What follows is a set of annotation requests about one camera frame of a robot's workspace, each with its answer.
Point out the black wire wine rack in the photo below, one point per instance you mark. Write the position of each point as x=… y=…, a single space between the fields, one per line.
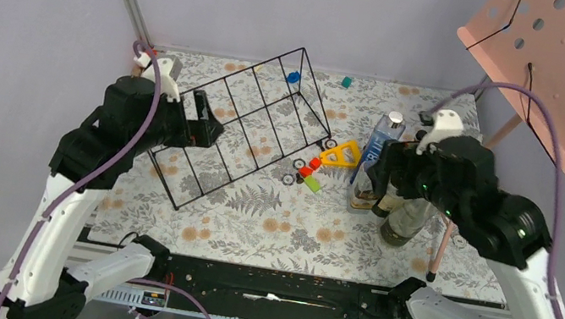
x=266 y=121

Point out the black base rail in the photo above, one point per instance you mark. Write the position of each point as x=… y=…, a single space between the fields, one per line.
x=236 y=291

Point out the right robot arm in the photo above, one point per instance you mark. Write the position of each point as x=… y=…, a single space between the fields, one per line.
x=456 y=174

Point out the yellow triangle block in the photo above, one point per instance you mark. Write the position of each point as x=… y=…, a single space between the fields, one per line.
x=345 y=155

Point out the blue bottle cap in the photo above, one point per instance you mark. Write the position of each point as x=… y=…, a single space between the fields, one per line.
x=293 y=77

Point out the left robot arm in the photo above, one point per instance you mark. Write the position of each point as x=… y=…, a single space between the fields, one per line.
x=138 y=113

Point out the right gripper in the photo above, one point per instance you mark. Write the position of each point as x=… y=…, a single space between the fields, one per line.
x=401 y=154

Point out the red block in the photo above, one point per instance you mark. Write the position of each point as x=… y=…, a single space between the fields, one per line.
x=305 y=171
x=315 y=163

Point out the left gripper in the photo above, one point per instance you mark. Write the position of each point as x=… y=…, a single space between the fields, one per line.
x=201 y=132

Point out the blue triangular bottle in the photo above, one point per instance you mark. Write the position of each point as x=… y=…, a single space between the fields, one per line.
x=390 y=127

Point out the dark green wine bottle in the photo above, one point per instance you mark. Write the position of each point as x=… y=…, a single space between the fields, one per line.
x=388 y=203

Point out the green block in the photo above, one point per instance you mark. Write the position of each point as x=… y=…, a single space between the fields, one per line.
x=312 y=184

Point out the clear bottle black label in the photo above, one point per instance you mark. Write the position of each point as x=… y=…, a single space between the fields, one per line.
x=401 y=225

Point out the clear bottle gold label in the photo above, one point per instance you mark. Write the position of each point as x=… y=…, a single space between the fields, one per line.
x=361 y=196

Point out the floral table mat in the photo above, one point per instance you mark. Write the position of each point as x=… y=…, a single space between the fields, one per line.
x=262 y=222

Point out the teal cube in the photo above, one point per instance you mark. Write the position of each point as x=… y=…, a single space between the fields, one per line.
x=346 y=82

